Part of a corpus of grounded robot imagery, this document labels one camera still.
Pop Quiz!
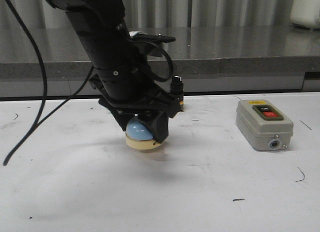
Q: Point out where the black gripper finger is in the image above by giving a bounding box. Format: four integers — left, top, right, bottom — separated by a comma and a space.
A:
109, 109, 133, 132
138, 111, 168, 143

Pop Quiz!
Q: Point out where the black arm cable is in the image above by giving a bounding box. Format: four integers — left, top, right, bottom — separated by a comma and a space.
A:
0, 0, 96, 167

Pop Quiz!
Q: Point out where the black selector switch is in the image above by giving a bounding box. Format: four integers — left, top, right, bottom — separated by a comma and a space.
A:
170, 75, 184, 111

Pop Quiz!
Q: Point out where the white object on counter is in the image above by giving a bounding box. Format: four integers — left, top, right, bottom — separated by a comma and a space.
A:
290, 0, 320, 30

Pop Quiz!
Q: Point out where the grey stone counter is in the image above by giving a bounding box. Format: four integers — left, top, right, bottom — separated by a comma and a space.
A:
0, 25, 320, 99

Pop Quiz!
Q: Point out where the grey on-off switch box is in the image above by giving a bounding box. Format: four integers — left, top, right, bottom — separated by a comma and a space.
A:
236, 99, 294, 151

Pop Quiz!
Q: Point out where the light blue desk bell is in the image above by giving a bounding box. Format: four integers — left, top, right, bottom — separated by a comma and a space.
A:
125, 117, 162, 150

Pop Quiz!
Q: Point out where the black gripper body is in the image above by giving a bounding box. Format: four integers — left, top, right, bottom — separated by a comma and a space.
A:
89, 57, 180, 120

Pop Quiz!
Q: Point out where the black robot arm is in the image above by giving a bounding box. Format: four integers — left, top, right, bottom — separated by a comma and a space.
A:
46, 0, 180, 143

